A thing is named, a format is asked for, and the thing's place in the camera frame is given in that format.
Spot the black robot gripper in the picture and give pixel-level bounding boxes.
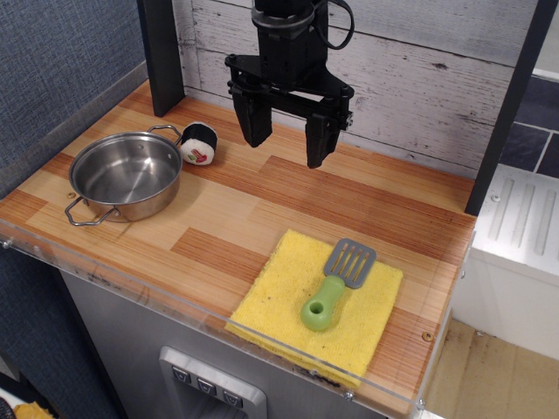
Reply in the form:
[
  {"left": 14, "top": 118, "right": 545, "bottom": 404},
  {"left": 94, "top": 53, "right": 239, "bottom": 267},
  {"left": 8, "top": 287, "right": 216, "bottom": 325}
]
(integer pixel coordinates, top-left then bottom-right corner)
[{"left": 225, "top": 15, "right": 355, "bottom": 168}]

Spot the plush sushi roll toy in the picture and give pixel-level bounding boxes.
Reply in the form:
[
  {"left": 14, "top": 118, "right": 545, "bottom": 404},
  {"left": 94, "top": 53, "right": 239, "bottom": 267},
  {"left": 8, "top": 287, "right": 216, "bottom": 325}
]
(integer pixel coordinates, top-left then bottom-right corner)
[{"left": 180, "top": 121, "right": 217, "bottom": 166}]

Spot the stainless steel pot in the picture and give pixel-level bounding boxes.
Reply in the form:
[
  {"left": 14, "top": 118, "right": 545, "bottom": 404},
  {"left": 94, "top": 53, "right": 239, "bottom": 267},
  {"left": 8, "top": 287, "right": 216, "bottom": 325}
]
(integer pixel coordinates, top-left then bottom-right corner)
[{"left": 65, "top": 125, "right": 183, "bottom": 227}]

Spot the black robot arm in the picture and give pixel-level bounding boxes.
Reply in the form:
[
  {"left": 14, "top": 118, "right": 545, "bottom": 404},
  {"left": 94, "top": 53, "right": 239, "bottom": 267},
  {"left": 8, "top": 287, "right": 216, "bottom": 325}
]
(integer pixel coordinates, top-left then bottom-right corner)
[{"left": 224, "top": 1, "right": 355, "bottom": 168}]

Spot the green grey toy spatula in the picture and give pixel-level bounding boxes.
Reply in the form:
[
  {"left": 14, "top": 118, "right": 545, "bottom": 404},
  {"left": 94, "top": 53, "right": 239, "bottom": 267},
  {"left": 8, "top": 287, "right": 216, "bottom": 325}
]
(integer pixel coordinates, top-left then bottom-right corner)
[{"left": 300, "top": 238, "right": 376, "bottom": 332}]

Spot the yellow cloth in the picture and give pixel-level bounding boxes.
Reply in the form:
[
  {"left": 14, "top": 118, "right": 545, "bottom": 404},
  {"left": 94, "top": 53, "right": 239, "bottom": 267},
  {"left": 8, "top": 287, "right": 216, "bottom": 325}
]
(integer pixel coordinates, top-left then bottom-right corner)
[{"left": 225, "top": 230, "right": 404, "bottom": 388}]

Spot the silver toy fridge cabinet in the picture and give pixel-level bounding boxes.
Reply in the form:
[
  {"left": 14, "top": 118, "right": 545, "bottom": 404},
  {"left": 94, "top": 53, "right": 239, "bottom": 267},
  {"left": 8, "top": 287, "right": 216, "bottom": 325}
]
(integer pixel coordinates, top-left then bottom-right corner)
[{"left": 62, "top": 273, "right": 380, "bottom": 418}]

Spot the white toy sink unit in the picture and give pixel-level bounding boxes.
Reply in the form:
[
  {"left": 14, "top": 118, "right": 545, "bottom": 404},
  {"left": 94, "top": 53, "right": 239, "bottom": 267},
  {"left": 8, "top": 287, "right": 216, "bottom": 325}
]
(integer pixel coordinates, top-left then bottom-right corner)
[{"left": 451, "top": 165, "right": 558, "bottom": 359}]

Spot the grey dispenser button panel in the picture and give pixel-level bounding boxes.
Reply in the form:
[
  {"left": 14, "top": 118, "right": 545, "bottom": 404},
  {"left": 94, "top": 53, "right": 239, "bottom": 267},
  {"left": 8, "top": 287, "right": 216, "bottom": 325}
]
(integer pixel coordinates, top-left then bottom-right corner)
[{"left": 159, "top": 346, "right": 268, "bottom": 418}]

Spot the yellow object bottom left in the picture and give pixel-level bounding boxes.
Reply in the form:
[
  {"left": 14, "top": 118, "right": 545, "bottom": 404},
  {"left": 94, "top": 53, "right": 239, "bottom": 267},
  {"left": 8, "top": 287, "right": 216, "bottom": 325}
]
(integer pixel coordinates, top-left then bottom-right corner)
[{"left": 13, "top": 402, "right": 54, "bottom": 419}]

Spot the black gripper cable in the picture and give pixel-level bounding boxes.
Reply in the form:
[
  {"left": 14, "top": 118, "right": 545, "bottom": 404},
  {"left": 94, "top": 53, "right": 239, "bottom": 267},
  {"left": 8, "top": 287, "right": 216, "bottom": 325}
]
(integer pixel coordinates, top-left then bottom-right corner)
[{"left": 312, "top": 0, "right": 355, "bottom": 52}]

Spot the dark left frame post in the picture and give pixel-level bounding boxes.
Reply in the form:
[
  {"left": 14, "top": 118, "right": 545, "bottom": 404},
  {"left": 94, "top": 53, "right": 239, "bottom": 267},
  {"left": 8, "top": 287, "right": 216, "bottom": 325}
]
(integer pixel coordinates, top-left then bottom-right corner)
[{"left": 136, "top": 0, "right": 184, "bottom": 117}]

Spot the dark frame post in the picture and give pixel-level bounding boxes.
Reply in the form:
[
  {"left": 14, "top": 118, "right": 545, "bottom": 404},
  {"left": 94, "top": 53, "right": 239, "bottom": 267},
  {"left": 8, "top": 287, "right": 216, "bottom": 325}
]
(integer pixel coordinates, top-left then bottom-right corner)
[
  {"left": 465, "top": 0, "right": 558, "bottom": 216},
  {"left": 136, "top": 0, "right": 184, "bottom": 117}
]

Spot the dark right frame post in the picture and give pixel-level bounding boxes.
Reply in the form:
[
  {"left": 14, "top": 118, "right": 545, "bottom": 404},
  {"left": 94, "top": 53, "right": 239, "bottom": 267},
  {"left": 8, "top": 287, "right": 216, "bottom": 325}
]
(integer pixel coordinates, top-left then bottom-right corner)
[{"left": 465, "top": 0, "right": 558, "bottom": 216}]

